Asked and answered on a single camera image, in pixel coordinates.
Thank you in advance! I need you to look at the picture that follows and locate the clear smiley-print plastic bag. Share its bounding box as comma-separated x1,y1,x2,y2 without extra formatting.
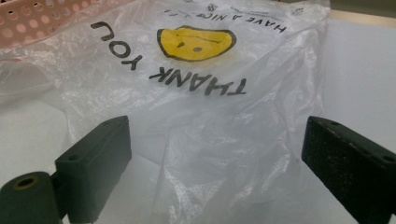
0,0,332,224

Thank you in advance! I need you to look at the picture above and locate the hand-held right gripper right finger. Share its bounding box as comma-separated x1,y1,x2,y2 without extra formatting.
301,116,396,224

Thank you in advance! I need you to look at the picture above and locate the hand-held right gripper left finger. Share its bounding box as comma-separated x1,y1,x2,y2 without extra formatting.
54,115,133,224

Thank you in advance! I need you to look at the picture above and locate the pink perforated plastic basket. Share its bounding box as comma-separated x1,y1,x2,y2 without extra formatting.
0,0,132,50

